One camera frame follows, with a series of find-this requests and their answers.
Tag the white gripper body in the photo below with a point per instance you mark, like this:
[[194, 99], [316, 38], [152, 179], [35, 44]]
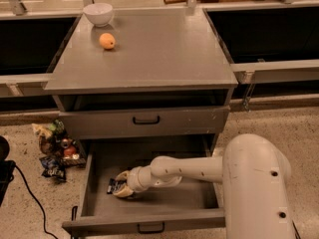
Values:
[[136, 180]]

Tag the blue rxbar blueberry wrapper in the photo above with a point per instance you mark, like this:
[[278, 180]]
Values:
[[115, 186]]

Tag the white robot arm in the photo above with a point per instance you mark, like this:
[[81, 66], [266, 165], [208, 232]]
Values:
[[253, 173]]

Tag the open grey middle drawer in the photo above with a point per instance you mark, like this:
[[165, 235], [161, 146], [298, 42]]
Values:
[[192, 204]]

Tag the closed grey top drawer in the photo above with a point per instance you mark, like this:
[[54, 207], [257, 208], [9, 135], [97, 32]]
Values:
[[145, 122]]

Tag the grey drawer cabinet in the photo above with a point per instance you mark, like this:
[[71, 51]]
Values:
[[163, 58]]

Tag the red soda can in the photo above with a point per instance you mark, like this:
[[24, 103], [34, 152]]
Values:
[[70, 151]]

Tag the dark blue chip bag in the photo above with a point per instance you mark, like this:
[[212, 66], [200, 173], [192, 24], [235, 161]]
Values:
[[53, 167]]

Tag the pile of snack packages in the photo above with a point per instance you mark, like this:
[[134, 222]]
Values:
[[53, 139]]

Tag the black device on floor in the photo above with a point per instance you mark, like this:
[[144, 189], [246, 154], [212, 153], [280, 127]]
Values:
[[6, 167]]

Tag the orange fruit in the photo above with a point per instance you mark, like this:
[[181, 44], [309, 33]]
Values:
[[107, 41]]

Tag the white bowl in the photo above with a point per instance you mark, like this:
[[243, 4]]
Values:
[[99, 14]]

